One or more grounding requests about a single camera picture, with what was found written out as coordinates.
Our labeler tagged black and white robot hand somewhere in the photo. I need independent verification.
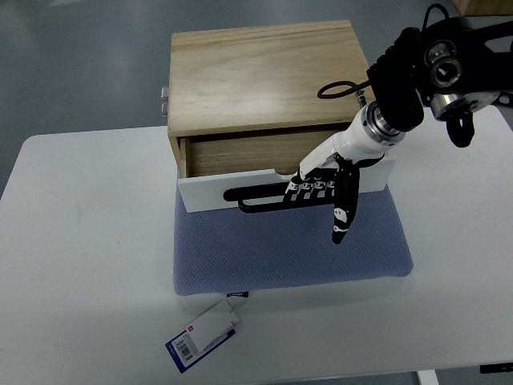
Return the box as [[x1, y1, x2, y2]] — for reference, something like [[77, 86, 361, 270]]
[[283, 102, 406, 245]]

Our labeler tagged black drawer handle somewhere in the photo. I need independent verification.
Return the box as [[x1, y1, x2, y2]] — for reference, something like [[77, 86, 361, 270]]
[[223, 181, 334, 213]]

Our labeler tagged white drawer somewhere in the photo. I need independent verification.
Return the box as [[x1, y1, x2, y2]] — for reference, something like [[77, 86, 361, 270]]
[[177, 124, 398, 213]]

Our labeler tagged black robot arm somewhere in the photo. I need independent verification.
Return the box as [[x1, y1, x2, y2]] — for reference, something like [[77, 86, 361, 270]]
[[317, 14, 512, 148]]

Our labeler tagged wooden drawer cabinet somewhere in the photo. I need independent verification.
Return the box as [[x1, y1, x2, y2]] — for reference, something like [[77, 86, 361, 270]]
[[167, 19, 378, 180]]

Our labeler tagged blue mesh cushion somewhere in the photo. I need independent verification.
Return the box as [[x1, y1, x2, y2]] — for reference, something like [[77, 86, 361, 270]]
[[173, 188, 414, 296]]

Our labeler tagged white and blue hang tag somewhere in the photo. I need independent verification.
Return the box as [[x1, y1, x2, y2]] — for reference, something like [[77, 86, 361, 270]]
[[165, 300, 240, 374]]

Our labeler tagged cardboard box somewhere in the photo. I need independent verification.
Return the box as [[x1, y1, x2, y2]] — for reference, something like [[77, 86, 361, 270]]
[[453, 0, 513, 16]]

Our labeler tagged white table leg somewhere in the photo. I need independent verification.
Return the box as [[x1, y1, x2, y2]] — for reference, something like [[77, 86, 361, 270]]
[[416, 370, 439, 385]]

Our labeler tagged black table edge control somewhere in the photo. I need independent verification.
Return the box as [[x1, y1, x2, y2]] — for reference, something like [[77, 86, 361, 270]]
[[479, 363, 513, 375]]

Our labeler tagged metal table bracket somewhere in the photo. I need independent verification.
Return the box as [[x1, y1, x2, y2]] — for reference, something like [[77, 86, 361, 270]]
[[160, 87, 169, 117]]

